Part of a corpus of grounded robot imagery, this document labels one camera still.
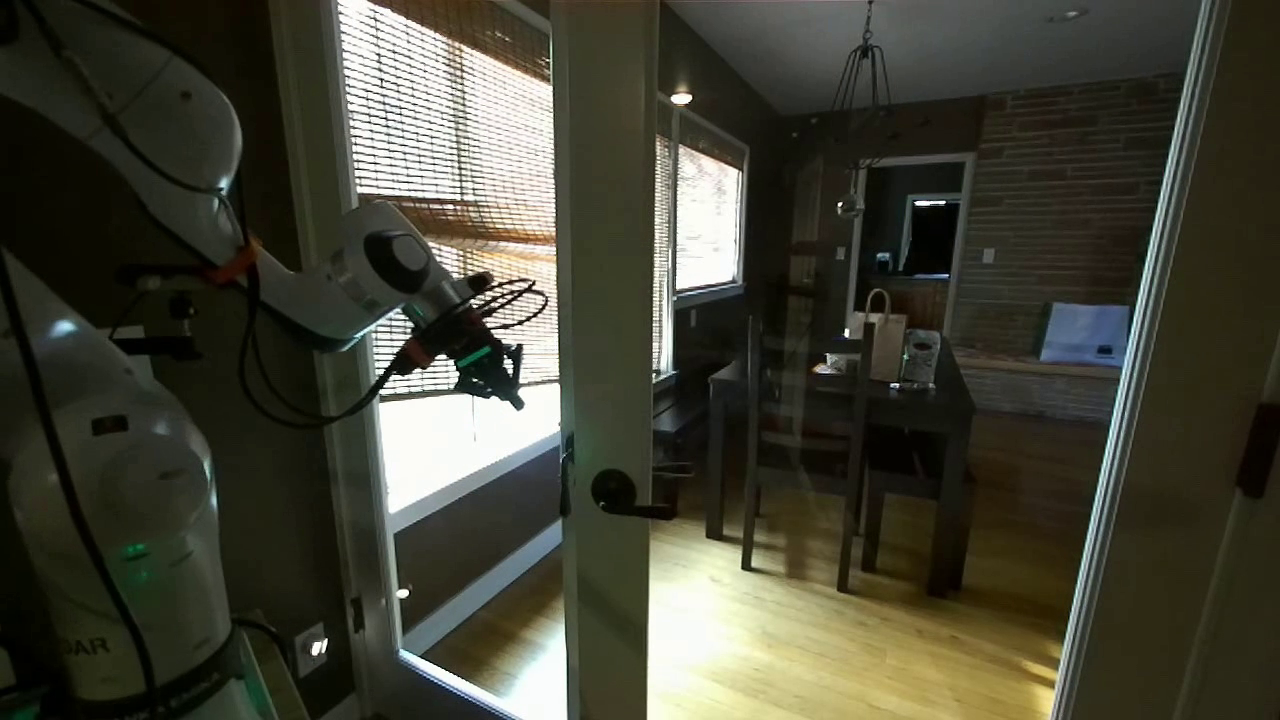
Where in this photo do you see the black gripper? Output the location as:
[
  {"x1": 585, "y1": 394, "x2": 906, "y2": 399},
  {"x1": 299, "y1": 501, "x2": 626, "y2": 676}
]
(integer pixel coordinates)
[{"x1": 454, "y1": 334, "x2": 531, "y2": 409}]

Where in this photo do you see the black door lever handle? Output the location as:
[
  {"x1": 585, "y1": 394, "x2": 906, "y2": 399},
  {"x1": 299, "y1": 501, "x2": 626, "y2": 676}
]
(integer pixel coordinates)
[{"x1": 588, "y1": 462, "x2": 679, "y2": 523}]

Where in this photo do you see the white glass french door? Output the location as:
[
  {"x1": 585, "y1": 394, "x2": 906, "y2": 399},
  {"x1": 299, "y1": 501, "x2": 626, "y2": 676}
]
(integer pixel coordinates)
[
  {"x1": 546, "y1": 0, "x2": 660, "y2": 720},
  {"x1": 262, "y1": 0, "x2": 562, "y2": 720}
]

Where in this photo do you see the white door jamb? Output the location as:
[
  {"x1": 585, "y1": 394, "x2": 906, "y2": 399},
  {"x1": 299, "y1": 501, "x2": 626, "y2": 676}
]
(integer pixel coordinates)
[{"x1": 1047, "y1": 0, "x2": 1237, "y2": 720}]

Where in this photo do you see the dark door hinge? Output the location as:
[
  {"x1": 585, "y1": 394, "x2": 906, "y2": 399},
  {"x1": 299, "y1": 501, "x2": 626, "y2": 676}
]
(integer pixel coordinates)
[{"x1": 1231, "y1": 394, "x2": 1280, "y2": 503}]

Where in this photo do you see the dark wooden bench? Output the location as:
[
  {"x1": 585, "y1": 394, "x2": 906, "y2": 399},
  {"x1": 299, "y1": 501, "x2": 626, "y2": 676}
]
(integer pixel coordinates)
[{"x1": 651, "y1": 377, "x2": 712, "y2": 513}]

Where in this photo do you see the dark wooden chair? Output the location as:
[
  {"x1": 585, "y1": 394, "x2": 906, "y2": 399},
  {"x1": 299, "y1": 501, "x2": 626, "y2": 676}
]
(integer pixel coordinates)
[{"x1": 734, "y1": 311, "x2": 872, "y2": 591}]

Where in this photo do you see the brown paper bag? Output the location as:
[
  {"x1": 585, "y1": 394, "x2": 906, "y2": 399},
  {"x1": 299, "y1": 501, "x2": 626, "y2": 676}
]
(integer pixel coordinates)
[{"x1": 855, "y1": 282, "x2": 910, "y2": 383}]

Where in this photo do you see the dark wooden dining table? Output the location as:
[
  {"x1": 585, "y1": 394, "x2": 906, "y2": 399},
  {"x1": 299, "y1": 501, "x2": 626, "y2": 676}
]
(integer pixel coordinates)
[{"x1": 703, "y1": 347, "x2": 976, "y2": 600}]

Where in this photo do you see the stone ledge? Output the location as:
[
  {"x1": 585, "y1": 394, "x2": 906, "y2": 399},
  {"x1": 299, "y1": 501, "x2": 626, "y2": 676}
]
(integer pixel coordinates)
[{"x1": 955, "y1": 347, "x2": 1128, "y2": 429}]

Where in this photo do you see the white box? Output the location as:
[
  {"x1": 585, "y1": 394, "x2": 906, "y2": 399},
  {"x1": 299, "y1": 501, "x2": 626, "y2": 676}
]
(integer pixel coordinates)
[{"x1": 1035, "y1": 298, "x2": 1136, "y2": 370}]

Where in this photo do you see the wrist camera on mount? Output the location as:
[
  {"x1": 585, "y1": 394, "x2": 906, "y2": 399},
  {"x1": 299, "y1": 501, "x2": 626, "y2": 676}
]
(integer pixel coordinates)
[{"x1": 420, "y1": 298, "x2": 498, "y2": 379}]

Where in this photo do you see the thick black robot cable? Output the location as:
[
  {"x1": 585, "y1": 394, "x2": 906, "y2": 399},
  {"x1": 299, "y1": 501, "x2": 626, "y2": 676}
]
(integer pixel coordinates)
[{"x1": 234, "y1": 254, "x2": 412, "y2": 431}]

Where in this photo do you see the dark wall bracket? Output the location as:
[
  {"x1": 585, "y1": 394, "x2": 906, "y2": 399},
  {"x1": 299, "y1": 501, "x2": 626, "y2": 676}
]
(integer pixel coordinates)
[{"x1": 108, "y1": 258, "x2": 205, "y2": 361}]

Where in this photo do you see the white framed wall opening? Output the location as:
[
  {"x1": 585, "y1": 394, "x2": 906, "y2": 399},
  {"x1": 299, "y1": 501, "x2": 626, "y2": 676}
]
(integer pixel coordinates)
[{"x1": 843, "y1": 148, "x2": 980, "y2": 345}]

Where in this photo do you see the thin black cable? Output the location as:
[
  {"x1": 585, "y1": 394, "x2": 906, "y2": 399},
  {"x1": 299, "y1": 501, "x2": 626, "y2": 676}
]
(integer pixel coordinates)
[{"x1": 0, "y1": 246, "x2": 167, "y2": 700}]

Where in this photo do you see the wire cage pendant lamp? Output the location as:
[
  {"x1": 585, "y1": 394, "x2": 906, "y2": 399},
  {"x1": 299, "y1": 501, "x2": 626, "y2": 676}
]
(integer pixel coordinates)
[{"x1": 830, "y1": 0, "x2": 896, "y2": 112}]

